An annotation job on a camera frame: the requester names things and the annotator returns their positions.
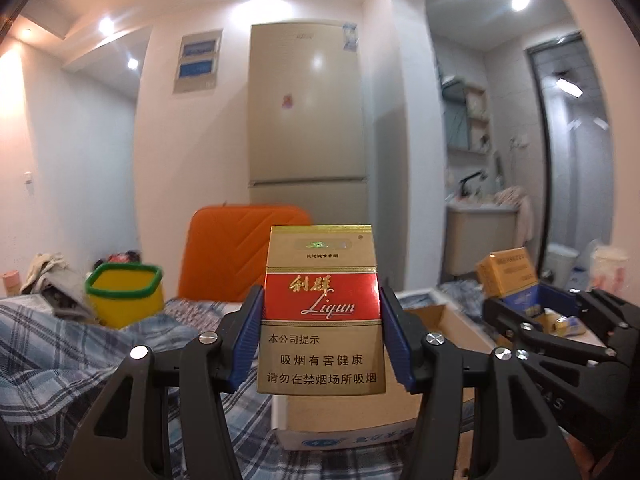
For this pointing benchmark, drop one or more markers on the beige vanity cabinet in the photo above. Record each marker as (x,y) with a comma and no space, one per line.
(480,240)

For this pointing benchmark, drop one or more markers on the mirror cabinet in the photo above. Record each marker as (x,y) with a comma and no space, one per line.
(462,115)

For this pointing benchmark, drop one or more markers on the beige refrigerator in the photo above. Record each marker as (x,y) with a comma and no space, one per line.
(305,120)

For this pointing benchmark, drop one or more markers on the red bag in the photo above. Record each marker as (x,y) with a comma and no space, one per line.
(120,257)

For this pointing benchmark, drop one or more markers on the black door frame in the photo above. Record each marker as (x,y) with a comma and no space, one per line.
(607,160)

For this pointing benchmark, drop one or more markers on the orange quilted chair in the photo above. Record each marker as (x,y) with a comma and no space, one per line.
(225,250)

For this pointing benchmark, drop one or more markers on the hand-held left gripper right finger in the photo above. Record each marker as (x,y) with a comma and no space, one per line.
(396,342)

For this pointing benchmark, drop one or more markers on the wall electrical panel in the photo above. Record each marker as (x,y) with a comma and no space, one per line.
(197,62)

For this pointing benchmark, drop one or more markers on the small yellow blue box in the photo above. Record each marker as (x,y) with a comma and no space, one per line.
(564,326)

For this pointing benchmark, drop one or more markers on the pinkish towel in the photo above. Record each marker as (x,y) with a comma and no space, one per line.
(522,215)

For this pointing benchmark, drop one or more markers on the ceiling spotlight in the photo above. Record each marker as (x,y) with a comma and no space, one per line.
(132,63)
(106,24)
(520,1)

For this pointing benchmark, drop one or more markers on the pile of grey clothes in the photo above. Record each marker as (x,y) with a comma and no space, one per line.
(60,285)

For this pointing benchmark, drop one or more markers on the gold red cigarette pack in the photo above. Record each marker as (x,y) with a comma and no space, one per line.
(320,305)

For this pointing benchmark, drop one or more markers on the wall power socket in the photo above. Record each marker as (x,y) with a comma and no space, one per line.
(518,141)

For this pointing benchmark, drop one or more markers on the blue plaid shirt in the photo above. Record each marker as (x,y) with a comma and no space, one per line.
(45,360)

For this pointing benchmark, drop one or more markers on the cardboard box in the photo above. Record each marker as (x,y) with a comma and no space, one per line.
(450,330)

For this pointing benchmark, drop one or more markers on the white wall switch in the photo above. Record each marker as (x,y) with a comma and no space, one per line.
(30,179)

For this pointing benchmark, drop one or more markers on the yellow carton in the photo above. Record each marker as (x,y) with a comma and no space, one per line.
(505,272)

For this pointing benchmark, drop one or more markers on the yellow bin with green rim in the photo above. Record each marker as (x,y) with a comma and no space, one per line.
(127,305)

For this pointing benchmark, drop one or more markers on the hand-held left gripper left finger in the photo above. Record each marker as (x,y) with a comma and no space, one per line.
(247,332)

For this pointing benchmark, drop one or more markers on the white pink container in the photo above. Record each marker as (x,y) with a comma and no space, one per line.
(609,267)

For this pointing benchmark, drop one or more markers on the white toilet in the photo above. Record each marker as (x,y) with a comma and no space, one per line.
(559,262)

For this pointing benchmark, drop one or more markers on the pink cup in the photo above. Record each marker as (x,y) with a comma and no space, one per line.
(10,284)

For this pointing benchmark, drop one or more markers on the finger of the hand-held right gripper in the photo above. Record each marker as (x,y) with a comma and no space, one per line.
(600,316)
(565,352)

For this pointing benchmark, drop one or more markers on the black faucet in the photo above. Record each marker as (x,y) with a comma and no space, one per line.
(470,185)

